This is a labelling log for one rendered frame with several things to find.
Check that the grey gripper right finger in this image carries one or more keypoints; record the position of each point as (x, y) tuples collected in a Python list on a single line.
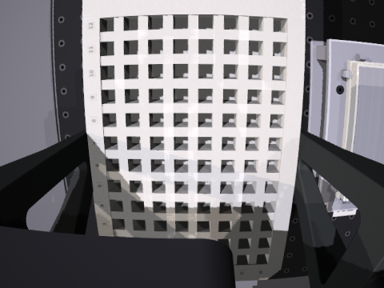
[(361, 180)]

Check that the white label with black text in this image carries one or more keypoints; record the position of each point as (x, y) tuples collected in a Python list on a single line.
[(343, 213)]

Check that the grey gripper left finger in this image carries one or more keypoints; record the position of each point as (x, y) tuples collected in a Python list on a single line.
[(24, 181)]

